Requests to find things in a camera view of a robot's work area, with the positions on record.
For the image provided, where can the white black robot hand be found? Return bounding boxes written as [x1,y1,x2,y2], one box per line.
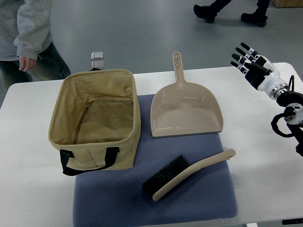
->
[231,43,288,98]

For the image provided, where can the pink hand broom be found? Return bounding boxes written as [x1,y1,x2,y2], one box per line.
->
[142,149,236,201]

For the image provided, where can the yellow fabric bag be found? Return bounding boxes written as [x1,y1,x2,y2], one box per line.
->
[48,70,141,176]

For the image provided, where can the cardboard box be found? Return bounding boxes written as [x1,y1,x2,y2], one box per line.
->
[272,0,303,8]

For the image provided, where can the walking person black shoes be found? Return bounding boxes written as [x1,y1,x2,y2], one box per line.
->
[193,0,271,27]

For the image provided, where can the pink dustpan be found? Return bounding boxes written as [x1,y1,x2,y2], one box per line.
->
[150,52,223,137]

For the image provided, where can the black table control panel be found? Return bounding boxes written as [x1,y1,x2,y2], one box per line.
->
[282,218,303,225]

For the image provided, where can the lower metal floor plate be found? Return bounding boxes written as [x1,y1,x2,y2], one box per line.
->
[91,60,104,70]

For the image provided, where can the metal floor plate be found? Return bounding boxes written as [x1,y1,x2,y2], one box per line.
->
[91,51,104,60]
[91,60,104,70]

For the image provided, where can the upper metal floor plate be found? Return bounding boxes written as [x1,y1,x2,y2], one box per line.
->
[91,51,104,60]

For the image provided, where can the blue cushion mat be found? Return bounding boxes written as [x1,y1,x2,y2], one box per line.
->
[73,95,238,227]

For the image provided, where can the person in grey hoodie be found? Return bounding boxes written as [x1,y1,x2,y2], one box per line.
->
[0,0,71,91]

